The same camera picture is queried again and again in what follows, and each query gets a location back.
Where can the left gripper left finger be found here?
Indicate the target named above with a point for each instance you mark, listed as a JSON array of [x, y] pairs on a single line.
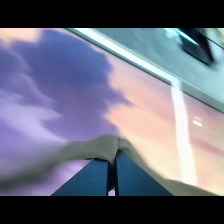
[[90, 181]]

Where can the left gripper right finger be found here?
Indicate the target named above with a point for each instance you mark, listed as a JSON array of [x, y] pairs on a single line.
[[136, 181]]

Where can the khaki garment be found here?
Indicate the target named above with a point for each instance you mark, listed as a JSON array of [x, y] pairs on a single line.
[[100, 148]]

